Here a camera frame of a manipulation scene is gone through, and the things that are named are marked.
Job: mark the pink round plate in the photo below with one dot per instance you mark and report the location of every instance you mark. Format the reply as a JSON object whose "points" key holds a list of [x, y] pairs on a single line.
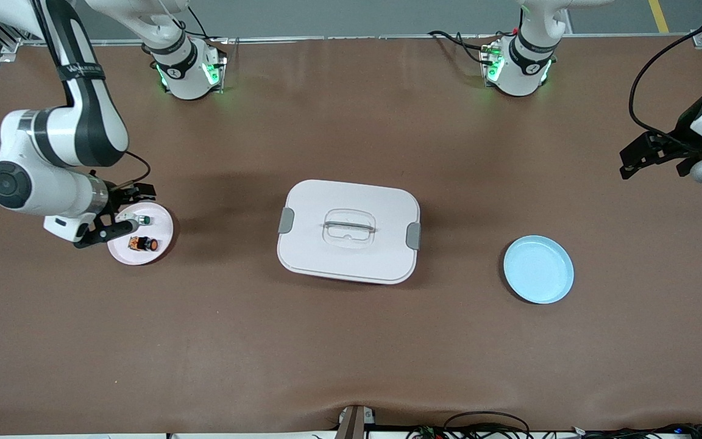
{"points": [[150, 259]]}

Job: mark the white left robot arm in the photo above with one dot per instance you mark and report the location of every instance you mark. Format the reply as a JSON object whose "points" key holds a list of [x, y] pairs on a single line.
{"points": [[524, 70]]}

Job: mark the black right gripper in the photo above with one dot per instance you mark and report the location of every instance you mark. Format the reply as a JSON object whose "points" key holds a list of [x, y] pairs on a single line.
{"points": [[120, 196]]}

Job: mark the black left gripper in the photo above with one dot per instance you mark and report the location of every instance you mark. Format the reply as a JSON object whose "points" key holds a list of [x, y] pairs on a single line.
{"points": [[682, 142]]}

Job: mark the white lidded storage box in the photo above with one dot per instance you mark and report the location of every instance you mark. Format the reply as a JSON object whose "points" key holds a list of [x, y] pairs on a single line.
{"points": [[351, 262]]}

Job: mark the grey box latch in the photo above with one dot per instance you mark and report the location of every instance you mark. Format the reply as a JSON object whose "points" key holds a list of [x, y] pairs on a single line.
{"points": [[286, 221], [414, 236]]}

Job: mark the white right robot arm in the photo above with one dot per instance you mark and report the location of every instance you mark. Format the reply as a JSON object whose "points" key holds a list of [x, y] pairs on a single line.
{"points": [[40, 183]]}

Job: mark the light blue round plate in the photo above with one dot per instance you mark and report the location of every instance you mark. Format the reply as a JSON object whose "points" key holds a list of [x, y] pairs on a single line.
{"points": [[537, 271]]}

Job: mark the small white green-capped bottle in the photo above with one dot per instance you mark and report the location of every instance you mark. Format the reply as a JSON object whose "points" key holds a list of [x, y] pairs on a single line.
{"points": [[142, 219]]}

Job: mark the brown camera mount bracket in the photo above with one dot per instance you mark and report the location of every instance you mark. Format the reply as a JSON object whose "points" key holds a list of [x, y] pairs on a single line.
{"points": [[354, 424]]}

